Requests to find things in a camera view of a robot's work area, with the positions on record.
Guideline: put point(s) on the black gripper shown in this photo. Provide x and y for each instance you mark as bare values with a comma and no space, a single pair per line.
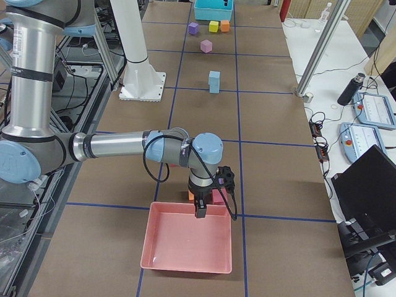
199,193

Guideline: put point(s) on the blue teach pendant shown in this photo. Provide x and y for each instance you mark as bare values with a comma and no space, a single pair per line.
356,139
374,109

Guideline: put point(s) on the pink foam block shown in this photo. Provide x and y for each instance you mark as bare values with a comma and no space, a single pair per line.
217,196

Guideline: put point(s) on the black laptop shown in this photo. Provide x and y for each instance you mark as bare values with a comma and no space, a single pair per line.
368,187

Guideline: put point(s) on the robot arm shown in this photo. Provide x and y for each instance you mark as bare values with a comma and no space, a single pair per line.
29,148

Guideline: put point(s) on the salmon plastic bin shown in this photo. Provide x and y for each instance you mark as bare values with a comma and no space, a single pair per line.
176,240

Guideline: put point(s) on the aluminium frame post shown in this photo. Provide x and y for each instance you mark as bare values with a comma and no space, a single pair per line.
323,41

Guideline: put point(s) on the orange foam block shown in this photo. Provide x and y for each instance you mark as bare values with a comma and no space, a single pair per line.
224,26
190,197

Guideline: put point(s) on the light blue foam block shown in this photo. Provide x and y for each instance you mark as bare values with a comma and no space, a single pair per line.
214,78
214,88

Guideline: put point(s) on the yellow foam block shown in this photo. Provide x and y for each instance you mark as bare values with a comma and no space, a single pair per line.
213,26

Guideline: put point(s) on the lilac foam block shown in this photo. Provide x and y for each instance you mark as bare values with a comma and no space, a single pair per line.
206,46

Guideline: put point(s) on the small metal cup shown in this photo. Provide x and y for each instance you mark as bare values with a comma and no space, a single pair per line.
307,98

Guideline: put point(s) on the black water bottle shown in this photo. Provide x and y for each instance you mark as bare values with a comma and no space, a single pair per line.
353,86

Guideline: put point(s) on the purple foam block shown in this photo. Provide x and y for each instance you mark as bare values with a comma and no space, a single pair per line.
193,28

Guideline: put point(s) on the cyan plastic bin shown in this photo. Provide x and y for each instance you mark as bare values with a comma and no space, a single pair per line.
213,9

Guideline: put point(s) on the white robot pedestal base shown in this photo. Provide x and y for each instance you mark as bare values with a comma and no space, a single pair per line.
141,81

